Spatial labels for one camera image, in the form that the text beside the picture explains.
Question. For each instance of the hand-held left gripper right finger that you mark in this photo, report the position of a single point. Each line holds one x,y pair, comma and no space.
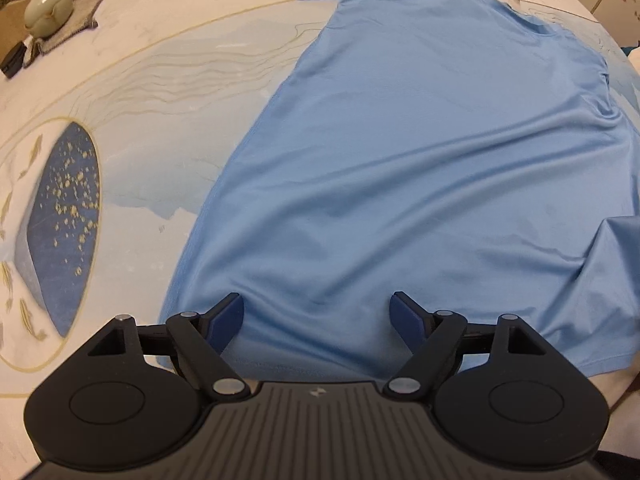
407,317

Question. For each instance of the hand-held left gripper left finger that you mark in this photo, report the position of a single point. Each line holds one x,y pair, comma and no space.
227,320

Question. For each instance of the small black box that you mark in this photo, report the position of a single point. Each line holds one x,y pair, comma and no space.
14,57

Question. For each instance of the beige woven mat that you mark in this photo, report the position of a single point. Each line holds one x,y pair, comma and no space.
85,5

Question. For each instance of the celadon teapot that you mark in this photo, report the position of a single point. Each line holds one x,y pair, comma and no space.
47,7

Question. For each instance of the light blue T-shirt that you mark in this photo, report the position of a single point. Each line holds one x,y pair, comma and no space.
400,160

